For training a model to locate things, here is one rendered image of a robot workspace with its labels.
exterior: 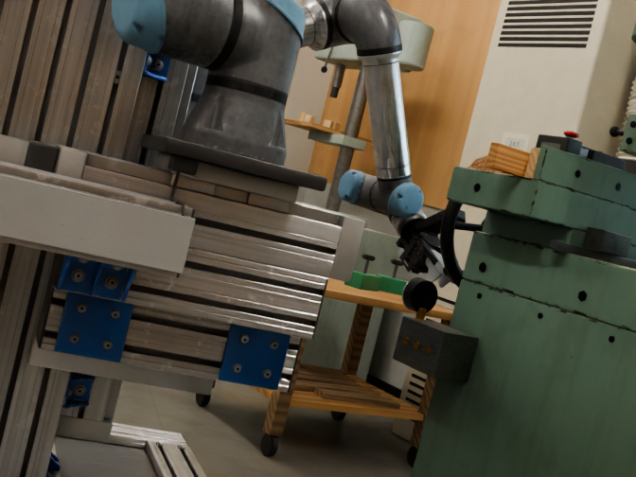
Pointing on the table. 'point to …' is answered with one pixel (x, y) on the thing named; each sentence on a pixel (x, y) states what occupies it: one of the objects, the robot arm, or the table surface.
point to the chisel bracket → (629, 136)
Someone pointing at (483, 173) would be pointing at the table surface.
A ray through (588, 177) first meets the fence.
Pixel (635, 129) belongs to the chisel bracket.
